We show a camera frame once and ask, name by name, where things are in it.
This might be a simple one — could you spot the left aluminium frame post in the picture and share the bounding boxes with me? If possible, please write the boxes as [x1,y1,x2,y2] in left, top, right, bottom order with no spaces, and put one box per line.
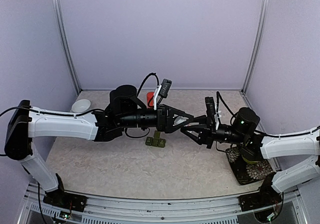
[52,0,82,95]

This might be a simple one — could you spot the right aluminium frame post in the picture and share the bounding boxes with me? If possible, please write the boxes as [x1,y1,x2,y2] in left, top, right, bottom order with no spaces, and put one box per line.
[241,0,270,96]

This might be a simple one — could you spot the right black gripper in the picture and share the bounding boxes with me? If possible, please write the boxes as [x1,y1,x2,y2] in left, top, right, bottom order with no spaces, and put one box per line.
[180,115,247,150]

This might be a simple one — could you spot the white pill bottle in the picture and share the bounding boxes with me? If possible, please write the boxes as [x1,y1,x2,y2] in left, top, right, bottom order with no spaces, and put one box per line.
[174,116,189,126]

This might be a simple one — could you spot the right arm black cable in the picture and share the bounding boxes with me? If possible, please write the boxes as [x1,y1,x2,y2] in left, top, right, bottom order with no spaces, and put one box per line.
[216,91,237,125]

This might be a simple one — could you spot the aluminium front rail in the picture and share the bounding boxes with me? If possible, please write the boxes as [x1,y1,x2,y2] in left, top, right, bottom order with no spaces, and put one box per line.
[18,181,307,224]

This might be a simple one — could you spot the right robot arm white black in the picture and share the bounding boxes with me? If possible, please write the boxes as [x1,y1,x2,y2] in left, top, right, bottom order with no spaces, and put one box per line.
[180,107,320,206]

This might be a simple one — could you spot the red pill bottle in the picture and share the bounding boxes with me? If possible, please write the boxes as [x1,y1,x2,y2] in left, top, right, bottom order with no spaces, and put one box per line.
[146,91,155,109]

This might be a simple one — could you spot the aluminium frame post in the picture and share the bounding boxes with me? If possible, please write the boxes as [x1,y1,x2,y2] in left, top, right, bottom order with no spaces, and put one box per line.
[241,0,270,96]
[52,0,82,95]

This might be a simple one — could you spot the green weekly pill organizer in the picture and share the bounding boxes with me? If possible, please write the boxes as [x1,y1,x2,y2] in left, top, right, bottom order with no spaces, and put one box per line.
[145,130,166,148]

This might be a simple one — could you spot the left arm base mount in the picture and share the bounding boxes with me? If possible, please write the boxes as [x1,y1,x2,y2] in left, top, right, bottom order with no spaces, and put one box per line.
[43,190,88,212]

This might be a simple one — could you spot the white bowl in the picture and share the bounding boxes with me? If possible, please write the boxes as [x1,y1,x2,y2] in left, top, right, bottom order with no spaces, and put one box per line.
[71,99,91,113]

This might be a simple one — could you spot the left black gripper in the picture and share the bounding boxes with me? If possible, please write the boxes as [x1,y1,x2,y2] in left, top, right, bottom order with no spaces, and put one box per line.
[119,104,195,134]

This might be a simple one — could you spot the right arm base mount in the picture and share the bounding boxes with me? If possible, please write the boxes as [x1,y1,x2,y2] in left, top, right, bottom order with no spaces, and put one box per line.
[238,191,283,212]

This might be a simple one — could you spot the lime green bowl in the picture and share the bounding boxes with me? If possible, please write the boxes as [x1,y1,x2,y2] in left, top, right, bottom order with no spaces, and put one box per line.
[241,156,262,164]

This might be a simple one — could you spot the black floral square plate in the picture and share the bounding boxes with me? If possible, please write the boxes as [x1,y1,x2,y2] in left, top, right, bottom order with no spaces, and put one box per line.
[225,147,273,186]

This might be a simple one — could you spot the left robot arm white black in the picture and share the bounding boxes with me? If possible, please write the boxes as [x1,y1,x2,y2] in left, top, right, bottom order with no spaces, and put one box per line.
[4,84,194,207]

